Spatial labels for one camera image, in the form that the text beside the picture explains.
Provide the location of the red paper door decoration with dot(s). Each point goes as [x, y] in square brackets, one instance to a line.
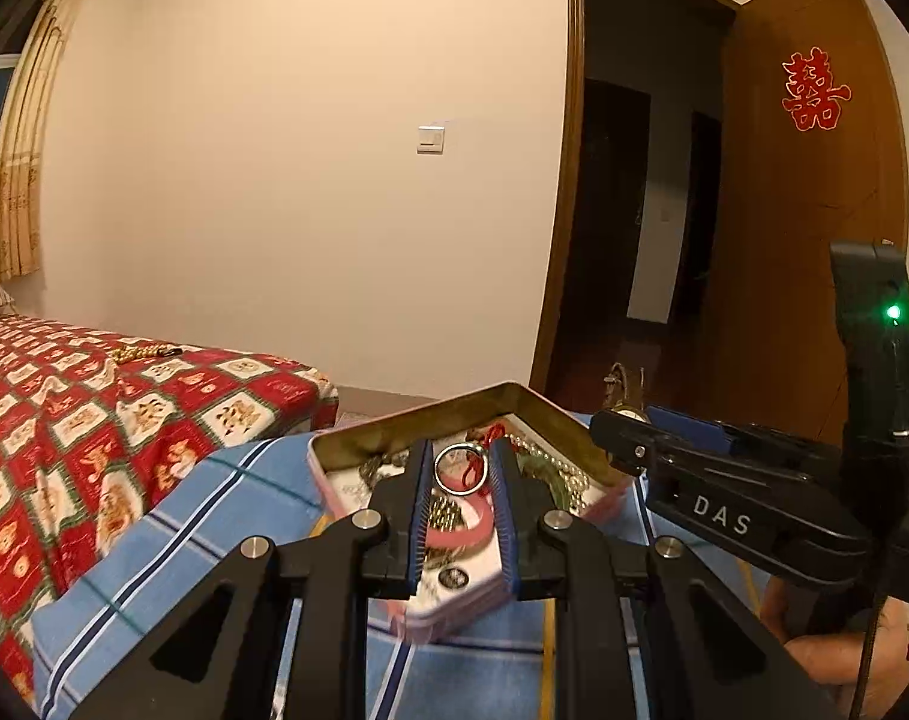
[816, 90]

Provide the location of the pink tin box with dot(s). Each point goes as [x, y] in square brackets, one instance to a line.
[424, 420]

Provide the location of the brown wooden door frame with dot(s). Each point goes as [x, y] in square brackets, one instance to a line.
[567, 165]

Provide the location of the blue plaid towel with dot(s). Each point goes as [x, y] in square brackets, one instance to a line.
[199, 540]

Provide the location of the brown wooden door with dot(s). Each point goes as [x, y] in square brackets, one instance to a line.
[799, 240]

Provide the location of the beige patterned curtain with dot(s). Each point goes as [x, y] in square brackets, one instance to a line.
[34, 127]

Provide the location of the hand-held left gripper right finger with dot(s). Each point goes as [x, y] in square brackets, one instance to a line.
[501, 517]

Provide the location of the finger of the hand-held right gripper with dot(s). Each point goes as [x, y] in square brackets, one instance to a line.
[634, 446]
[687, 427]

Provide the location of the white light switch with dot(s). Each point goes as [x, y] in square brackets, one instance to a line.
[431, 139]

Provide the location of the pink bangle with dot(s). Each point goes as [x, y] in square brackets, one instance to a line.
[469, 536]

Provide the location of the green jade bangle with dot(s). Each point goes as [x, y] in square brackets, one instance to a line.
[555, 484]

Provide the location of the person's right hand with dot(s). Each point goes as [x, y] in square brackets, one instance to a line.
[822, 660]

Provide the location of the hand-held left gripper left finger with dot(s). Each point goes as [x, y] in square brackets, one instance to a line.
[423, 510]

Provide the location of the gold wrist watch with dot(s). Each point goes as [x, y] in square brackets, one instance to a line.
[634, 412]

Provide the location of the red patterned bed sheet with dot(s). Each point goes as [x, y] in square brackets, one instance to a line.
[87, 427]

